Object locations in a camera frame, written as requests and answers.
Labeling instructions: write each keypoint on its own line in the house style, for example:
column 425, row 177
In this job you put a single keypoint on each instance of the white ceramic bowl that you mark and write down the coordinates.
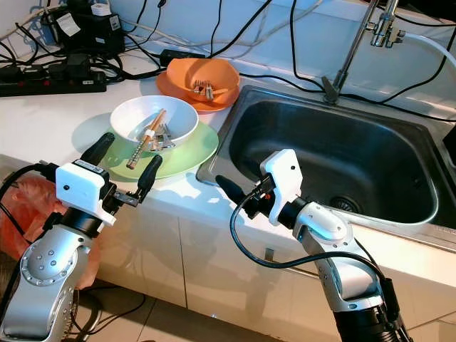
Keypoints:
column 135, row 114

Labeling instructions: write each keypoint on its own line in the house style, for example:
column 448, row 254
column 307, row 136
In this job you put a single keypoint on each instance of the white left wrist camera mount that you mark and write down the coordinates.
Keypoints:
column 82, row 189

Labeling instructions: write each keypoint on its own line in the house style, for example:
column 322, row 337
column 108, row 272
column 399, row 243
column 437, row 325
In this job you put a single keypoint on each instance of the white kitchen cabinet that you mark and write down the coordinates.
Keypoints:
column 185, row 263

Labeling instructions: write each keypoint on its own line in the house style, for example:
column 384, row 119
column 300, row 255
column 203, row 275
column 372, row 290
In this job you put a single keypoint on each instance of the orange bowl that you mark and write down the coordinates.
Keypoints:
column 182, row 71

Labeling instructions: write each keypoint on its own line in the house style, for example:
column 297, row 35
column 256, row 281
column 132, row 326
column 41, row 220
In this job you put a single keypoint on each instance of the stainless steel sink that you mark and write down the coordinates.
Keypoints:
column 363, row 164

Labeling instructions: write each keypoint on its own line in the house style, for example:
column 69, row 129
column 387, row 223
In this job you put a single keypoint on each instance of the black power supply box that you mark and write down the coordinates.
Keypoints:
column 92, row 35

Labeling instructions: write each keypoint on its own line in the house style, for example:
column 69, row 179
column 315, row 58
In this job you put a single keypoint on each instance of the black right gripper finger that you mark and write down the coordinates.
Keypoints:
column 236, row 191

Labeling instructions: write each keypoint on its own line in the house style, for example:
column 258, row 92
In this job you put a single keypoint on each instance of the chrome faucet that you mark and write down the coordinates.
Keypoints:
column 331, row 89

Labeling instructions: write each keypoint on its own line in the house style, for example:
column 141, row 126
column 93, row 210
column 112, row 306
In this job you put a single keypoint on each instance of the chrome faucet diverter valve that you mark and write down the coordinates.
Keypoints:
column 388, row 30

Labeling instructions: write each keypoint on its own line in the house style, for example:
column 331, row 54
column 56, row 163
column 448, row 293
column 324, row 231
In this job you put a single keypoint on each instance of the red plastic bag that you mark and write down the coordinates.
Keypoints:
column 21, row 214

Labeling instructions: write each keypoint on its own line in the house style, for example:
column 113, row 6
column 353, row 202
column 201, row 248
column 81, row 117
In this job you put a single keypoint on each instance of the light green plate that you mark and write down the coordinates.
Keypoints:
column 196, row 153

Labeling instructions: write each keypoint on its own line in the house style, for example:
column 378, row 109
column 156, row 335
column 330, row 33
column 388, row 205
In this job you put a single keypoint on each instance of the black power strip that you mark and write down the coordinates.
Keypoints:
column 50, row 80

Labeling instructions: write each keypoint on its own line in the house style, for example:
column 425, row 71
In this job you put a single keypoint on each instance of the small black adapter brick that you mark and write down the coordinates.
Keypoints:
column 182, row 57

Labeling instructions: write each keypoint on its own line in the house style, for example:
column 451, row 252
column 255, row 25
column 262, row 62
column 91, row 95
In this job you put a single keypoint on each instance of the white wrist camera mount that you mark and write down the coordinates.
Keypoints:
column 281, row 178
column 82, row 189

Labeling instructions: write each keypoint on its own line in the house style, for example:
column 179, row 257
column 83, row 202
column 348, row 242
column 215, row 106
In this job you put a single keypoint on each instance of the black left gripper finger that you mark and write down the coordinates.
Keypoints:
column 98, row 148
column 150, row 174

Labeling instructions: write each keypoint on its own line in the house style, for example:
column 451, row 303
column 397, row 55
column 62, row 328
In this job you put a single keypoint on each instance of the sink drain strainer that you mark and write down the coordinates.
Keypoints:
column 345, row 204

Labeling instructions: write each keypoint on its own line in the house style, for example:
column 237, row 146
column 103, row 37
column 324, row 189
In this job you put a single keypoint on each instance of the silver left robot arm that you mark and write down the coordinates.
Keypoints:
column 43, row 278

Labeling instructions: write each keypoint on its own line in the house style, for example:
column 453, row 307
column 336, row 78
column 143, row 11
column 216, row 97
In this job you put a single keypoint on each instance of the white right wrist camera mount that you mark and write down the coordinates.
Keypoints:
column 281, row 178

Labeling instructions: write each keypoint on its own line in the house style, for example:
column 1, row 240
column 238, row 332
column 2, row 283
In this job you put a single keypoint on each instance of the orange plate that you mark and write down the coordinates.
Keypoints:
column 210, row 107

